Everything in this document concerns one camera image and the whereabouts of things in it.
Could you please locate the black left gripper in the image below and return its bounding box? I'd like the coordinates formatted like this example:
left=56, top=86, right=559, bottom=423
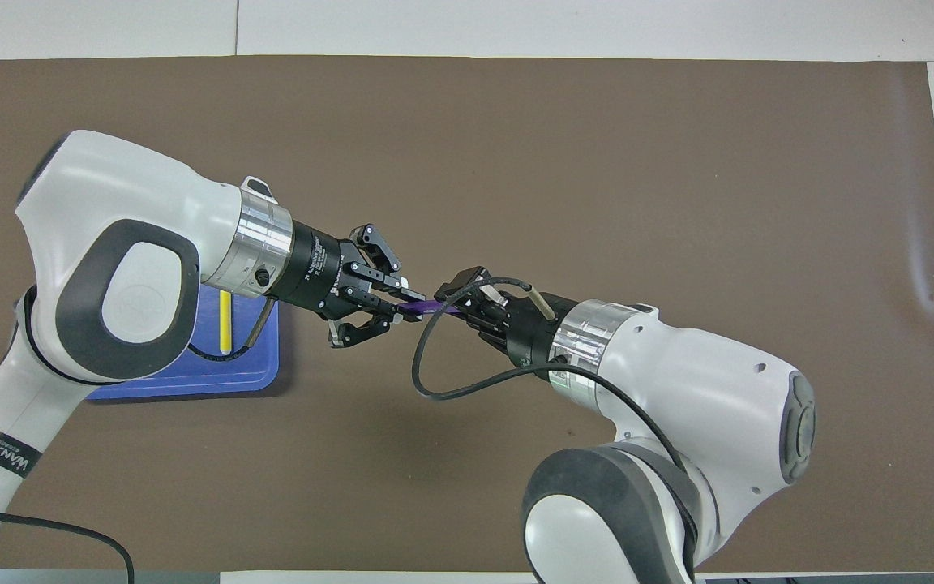
left=281, top=223, right=427, bottom=350

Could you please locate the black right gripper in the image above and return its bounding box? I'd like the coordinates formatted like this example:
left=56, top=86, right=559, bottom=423
left=435, top=266, right=580, bottom=370

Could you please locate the purple marker pen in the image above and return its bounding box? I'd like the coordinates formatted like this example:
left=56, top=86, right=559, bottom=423
left=398, top=298, right=464, bottom=317

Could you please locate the blue plastic tray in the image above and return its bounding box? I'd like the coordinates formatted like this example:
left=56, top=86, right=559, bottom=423
left=86, top=284, right=281, bottom=400

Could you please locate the brown table mat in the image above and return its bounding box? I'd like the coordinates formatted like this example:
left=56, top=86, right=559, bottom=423
left=0, top=55, right=934, bottom=573

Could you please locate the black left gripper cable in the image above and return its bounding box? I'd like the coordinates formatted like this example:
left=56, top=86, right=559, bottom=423
left=0, top=296, right=277, bottom=584

